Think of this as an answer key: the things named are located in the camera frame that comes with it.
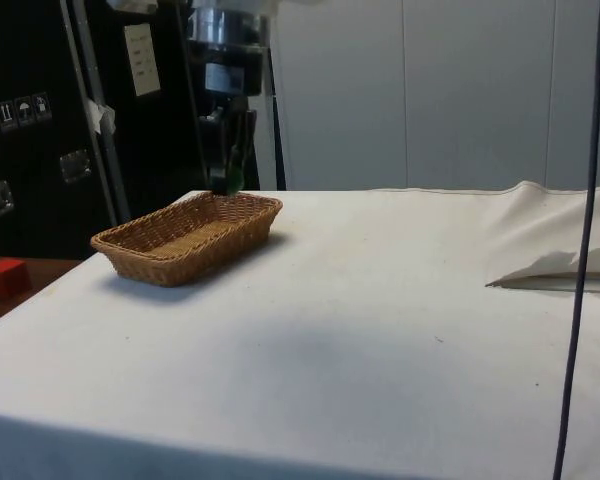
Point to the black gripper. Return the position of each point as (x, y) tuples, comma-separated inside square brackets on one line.
[(225, 70)]

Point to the green ball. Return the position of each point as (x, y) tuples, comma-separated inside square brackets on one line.
[(235, 176)]

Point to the brown wicker basket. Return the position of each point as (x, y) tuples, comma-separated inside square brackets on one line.
[(195, 240)]

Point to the pale lockers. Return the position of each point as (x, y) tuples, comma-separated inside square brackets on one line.
[(430, 100)]

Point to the black cabinet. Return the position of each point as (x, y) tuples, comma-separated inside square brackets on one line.
[(30, 150)]

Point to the red cube block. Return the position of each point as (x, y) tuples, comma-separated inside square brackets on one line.
[(7, 280)]

